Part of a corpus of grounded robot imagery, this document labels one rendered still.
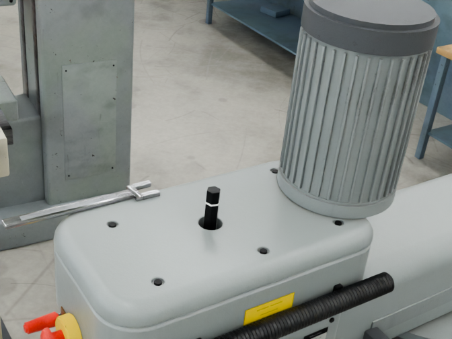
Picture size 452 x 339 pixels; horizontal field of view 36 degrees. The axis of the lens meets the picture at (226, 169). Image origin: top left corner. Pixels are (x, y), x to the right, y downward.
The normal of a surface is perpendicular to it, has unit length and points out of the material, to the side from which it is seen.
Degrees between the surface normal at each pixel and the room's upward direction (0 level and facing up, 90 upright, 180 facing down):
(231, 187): 0
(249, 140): 0
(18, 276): 0
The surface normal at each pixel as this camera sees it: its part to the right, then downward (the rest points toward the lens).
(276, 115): 0.09, -0.85
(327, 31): -0.69, 0.32
